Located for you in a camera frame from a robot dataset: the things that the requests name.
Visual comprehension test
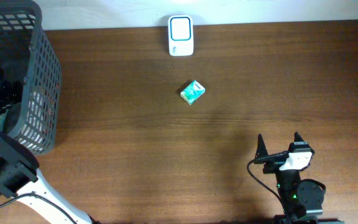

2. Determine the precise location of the dark grey plastic basket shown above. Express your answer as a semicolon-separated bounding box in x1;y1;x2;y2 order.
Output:
0;1;62;156

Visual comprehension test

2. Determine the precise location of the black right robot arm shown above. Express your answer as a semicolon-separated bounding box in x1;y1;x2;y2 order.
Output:
247;132;342;224

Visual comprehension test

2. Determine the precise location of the white barcode scanner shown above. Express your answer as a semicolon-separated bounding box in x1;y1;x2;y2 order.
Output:
168;15;194;57

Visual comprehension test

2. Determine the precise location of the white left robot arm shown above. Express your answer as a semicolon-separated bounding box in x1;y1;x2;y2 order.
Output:
0;131;97;223

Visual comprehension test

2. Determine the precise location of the small green tissue pack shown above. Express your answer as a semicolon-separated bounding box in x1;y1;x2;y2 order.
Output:
180;80;206;105

